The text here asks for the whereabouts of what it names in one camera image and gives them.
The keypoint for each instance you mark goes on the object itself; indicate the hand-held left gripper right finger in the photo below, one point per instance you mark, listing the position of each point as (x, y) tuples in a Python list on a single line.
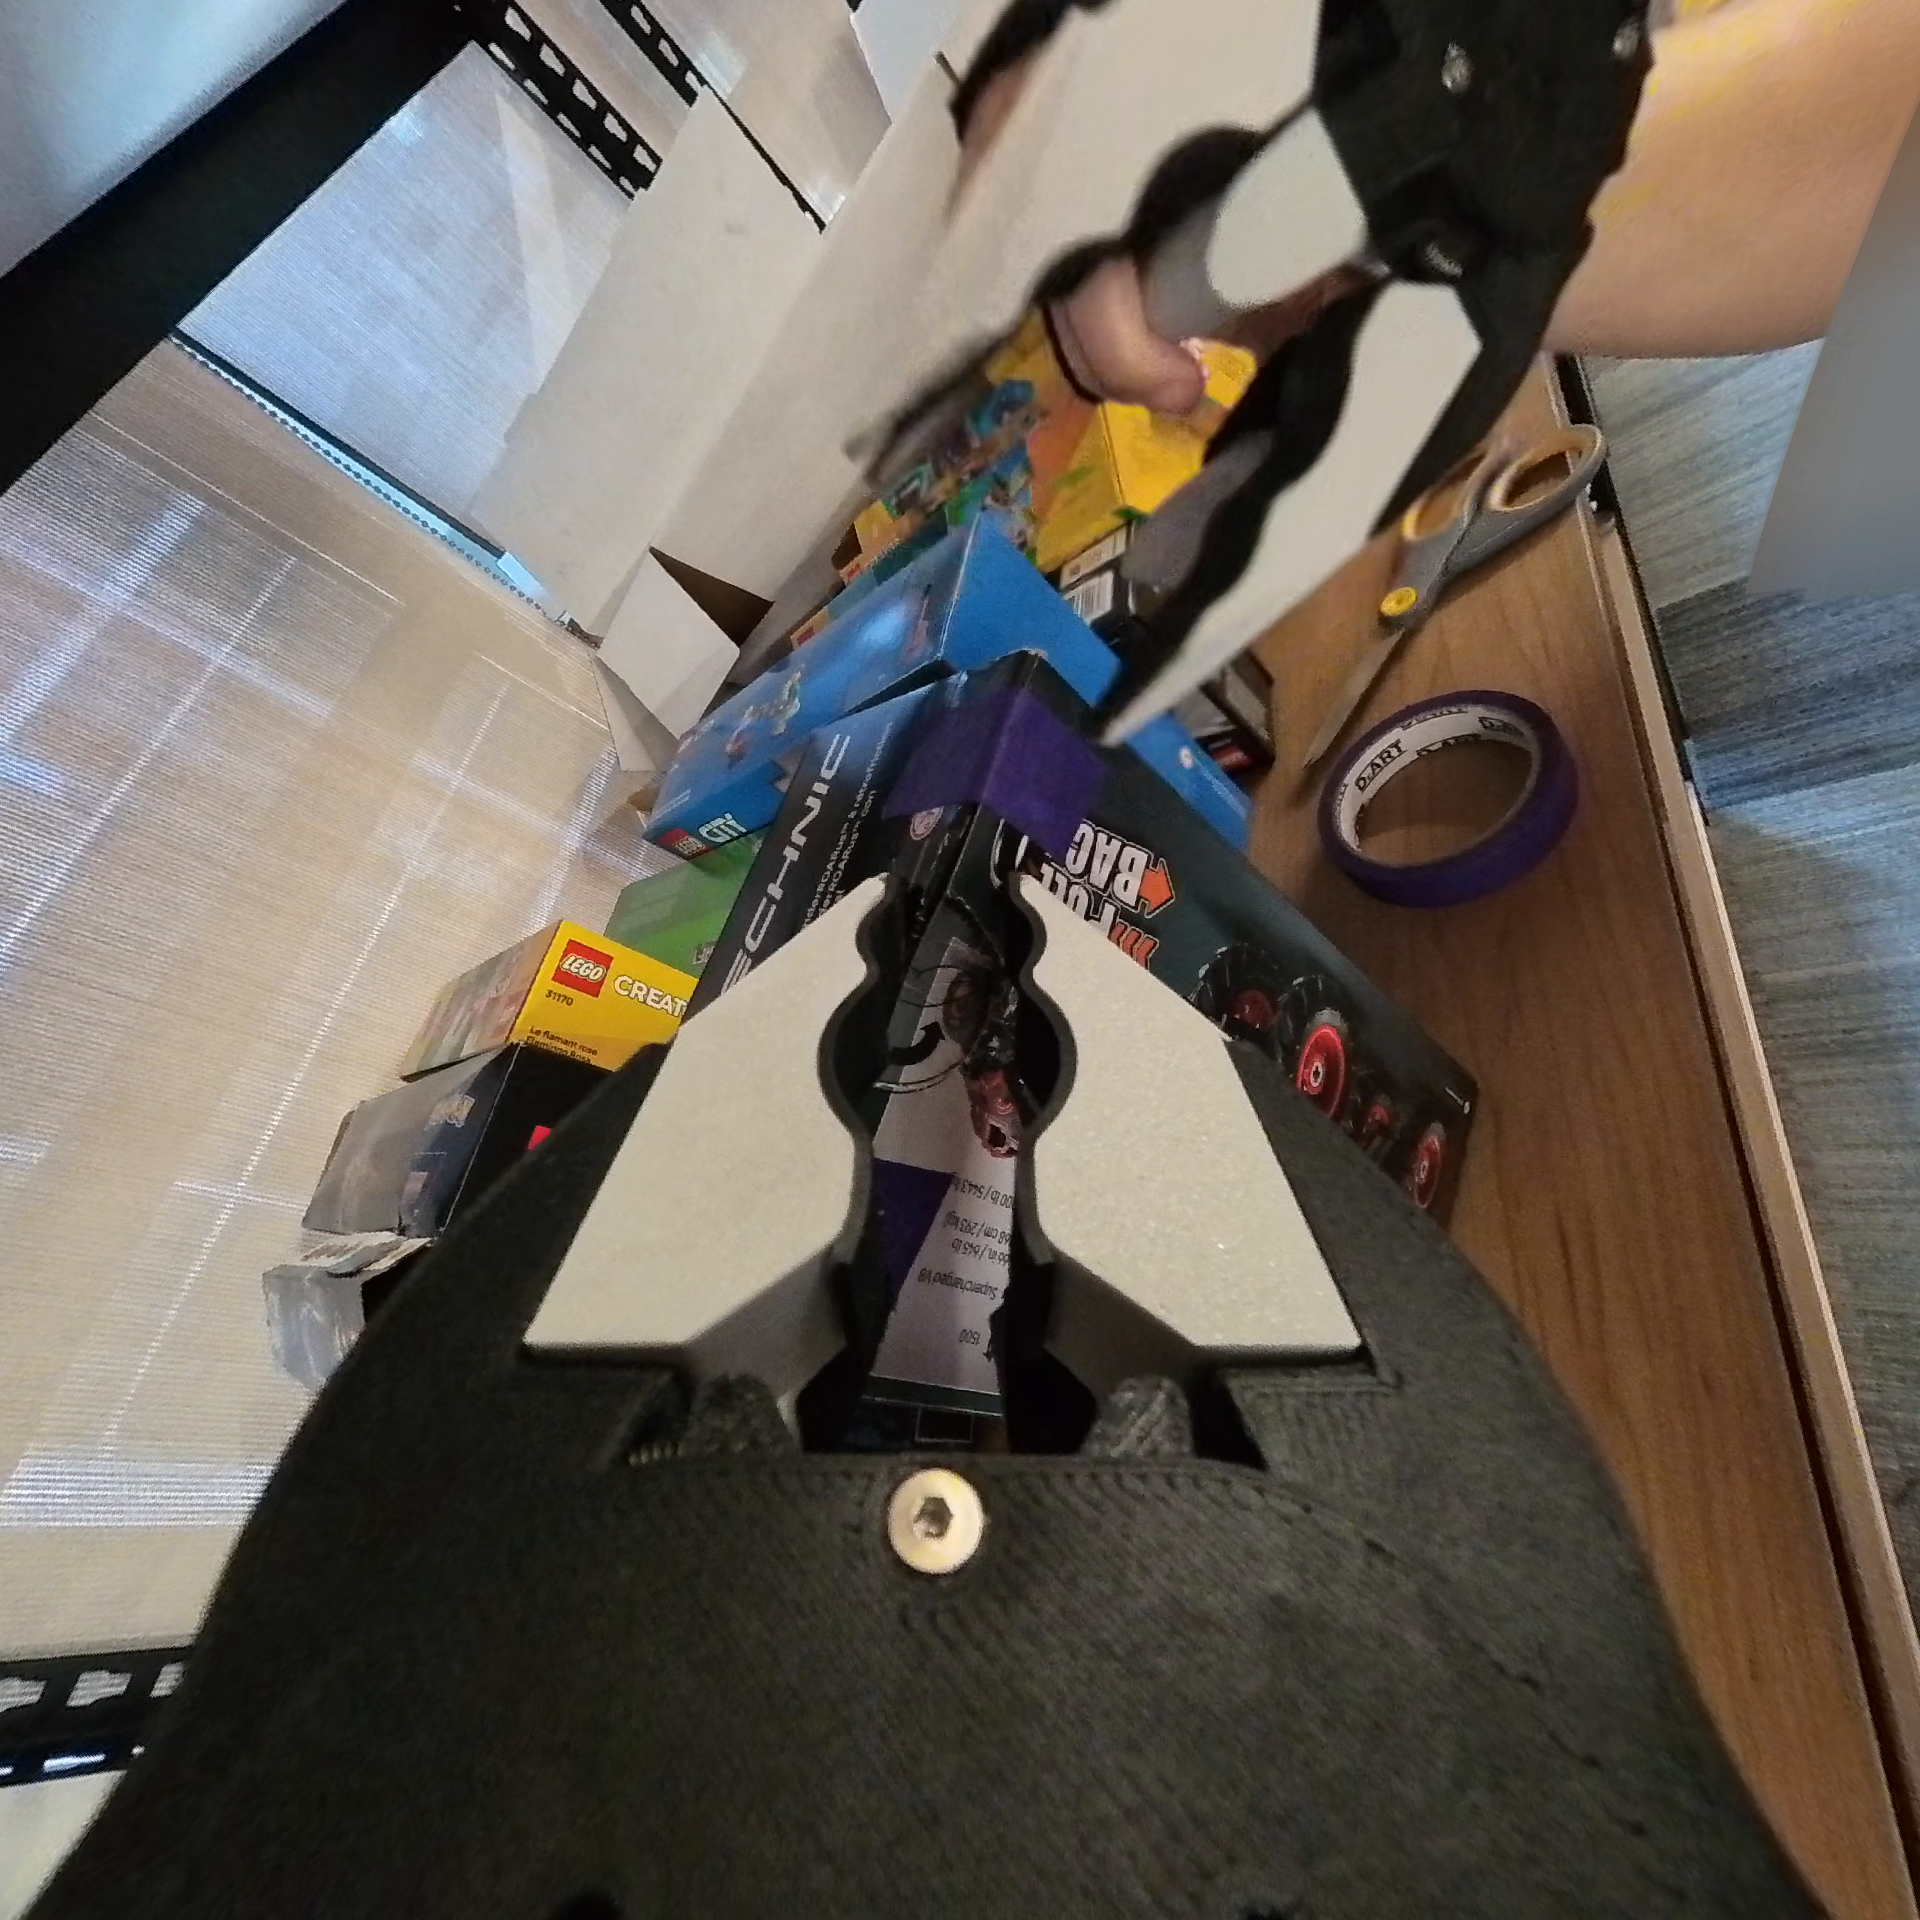
[(1202, 1200)]

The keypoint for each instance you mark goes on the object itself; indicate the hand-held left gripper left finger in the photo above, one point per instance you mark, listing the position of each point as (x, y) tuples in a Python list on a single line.
[(701, 1200)]

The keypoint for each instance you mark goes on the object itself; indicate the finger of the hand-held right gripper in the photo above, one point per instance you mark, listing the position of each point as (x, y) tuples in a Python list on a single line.
[(1033, 198), (1335, 497)]

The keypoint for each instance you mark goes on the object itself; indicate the dark monster truck toy box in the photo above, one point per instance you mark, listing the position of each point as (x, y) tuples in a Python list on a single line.
[(1202, 944)]

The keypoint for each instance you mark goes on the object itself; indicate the purple tape roll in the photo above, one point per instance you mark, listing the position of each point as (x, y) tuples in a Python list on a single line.
[(1444, 797)]

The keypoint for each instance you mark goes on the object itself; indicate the wooden desk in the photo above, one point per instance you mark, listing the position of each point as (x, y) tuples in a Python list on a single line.
[(1587, 1083)]

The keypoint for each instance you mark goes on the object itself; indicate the person's right hand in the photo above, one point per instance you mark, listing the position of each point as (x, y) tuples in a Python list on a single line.
[(1145, 351)]

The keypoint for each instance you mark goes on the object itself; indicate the grey yellow scissors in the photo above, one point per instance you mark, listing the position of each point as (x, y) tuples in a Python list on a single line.
[(1467, 522)]

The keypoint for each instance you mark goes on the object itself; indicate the white cardboard box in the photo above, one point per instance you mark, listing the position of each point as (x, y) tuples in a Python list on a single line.
[(673, 342), (882, 303), (663, 677)]

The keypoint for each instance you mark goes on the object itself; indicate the yellow flamingo toy box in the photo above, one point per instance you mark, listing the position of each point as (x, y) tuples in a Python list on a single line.
[(603, 983)]

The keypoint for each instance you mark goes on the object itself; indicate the teal yellow toy box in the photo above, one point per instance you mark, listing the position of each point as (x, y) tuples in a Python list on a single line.
[(975, 434)]

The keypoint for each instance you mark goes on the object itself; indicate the black toy box yellow logo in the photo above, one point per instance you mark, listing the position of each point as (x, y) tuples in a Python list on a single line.
[(436, 1142)]

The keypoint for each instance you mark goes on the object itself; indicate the green toy box white edge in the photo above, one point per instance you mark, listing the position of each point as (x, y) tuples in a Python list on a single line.
[(673, 908)]

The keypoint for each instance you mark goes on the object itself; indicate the small blue toy box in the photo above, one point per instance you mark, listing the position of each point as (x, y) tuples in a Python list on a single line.
[(1183, 783)]

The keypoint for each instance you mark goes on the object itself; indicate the black bat logo toy box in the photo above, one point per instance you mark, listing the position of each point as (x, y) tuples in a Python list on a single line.
[(323, 1304)]

